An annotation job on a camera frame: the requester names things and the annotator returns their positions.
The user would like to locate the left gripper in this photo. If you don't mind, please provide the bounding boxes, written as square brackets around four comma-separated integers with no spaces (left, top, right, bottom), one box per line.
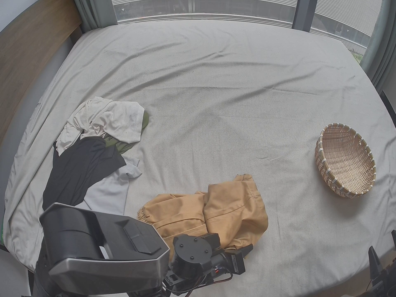
[217,244,254,275]

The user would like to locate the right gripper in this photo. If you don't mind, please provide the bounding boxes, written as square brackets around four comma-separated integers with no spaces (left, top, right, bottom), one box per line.
[368,230,396,297]

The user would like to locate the tan shorts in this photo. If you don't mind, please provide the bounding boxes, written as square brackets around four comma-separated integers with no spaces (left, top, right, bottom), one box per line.
[138,173,269,260]

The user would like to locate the round woven basket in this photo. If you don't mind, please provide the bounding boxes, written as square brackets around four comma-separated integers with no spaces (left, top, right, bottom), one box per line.
[315,123,377,199]

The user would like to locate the pale blue garment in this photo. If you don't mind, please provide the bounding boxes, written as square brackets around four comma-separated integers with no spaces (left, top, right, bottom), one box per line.
[84,157,143,216]

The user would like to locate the bed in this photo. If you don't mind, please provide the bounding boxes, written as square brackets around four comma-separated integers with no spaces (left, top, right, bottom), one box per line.
[0,0,396,297]

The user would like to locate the green garment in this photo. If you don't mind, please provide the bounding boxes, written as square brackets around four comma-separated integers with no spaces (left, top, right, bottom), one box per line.
[102,110,150,154]

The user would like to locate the white garment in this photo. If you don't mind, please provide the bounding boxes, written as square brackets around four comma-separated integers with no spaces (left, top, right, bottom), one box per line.
[57,96,145,157]

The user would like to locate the black garment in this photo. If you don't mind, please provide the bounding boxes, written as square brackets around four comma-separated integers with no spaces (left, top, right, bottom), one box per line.
[42,136,127,211]

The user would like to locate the grey-green curtain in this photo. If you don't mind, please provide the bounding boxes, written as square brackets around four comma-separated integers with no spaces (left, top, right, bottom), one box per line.
[66,0,119,32]
[360,0,396,86]

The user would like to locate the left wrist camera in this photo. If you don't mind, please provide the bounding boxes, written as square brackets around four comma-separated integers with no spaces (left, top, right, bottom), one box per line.
[201,233,221,250]

